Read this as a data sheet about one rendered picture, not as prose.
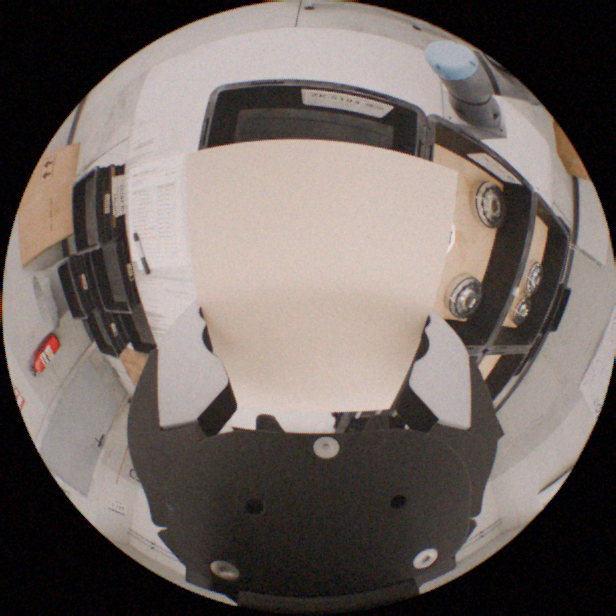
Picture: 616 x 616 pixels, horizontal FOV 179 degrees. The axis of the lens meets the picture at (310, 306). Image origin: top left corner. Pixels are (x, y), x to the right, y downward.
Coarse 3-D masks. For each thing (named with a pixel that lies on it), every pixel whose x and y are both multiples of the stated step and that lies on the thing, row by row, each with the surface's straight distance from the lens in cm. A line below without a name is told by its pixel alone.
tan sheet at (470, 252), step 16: (448, 160) 47; (464, 160) 50; (464, 176) 49; (480, 176) 53; (464, 192) 49; (464, 208) 49; (464, 224) 49; (464, 240) 50; (480, 240) 53; (448, 256) 48; (464, 256) 51; (480, 256) 55; (448, 272) 50; (464, 272) 53; (480, 272) 56; (464, 320) 60
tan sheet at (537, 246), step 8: (536, 216) 74; (536, 224) 75; (544, 224) 80; (536, 232) 75; (544, 232) 81; (536, 240) 76; (544, 240) 81; (536, 248) 77; (528, 256) 73; (536, 256) 78; (520, 288) 74
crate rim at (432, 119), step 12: (432, 120) 35; (444, 120) 37; (432, 132) 34; (456, 132) 38; (468, 132) 39; (432, 144) 34; (480, 144) 41; (432, 156) 33; (492, 156) 43; (528, 216) 52; (528, 228) 52; (528, 240) 52; (516, 276) 51; (504, 312) 53; (492, 336) 55; (468, 348) 51; (480, 348) 55
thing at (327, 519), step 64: (192, 448) 6; (256, 448) 5; (320, 448) 5; (384, 448) 6; (448, 448) 6; (192, 512) 5; (320, 512) 5; (384, 512) 5; (448, 512) 6; (192, 576) 6; (256, 576) 5; (320, 576) 5; (384, 576) 5
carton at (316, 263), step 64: (192, 192) 10; (256, 192) 9; (320, 192) 9; (384, 192) 9; (448, 192) 11; (192, 256) 11; (256, 256) 10; (320, 256) 9; (384, 256) 10; (256, 320) 11; (320, 320) 11; (384, 320) 11; (256, 384) 14; (320, 384) 14; (384, 384) 15
